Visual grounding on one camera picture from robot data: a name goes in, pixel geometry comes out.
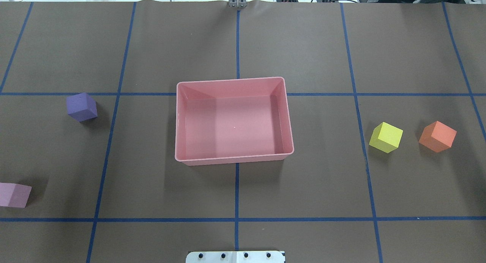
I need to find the yellow foam block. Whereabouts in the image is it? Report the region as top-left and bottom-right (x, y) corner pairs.
(369, 122), (403, 153)

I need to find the purple foam block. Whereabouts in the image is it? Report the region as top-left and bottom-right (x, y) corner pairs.
(66, 93), (98, 122)

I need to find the orange foam block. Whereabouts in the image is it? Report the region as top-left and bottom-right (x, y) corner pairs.
(418, 121), (457, 153)

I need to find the pink foam block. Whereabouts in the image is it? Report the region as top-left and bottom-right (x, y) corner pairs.
(0, 183), (32, 209)

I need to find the pink plastic bin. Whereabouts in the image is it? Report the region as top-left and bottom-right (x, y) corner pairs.
(175, 77), (295, 166)

